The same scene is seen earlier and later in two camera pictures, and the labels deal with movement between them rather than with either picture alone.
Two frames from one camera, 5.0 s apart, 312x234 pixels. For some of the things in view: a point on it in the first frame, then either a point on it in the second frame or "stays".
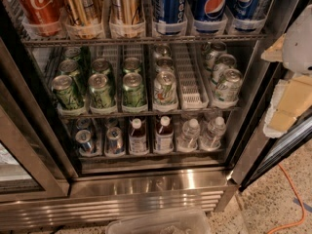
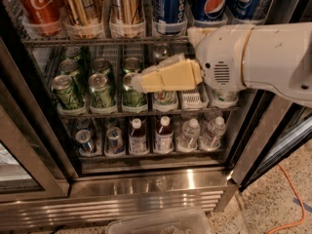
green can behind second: (100, 66) stays
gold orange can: (126, 4) stays
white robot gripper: (298, 46) → (221, 57)
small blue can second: (114, 144) stays
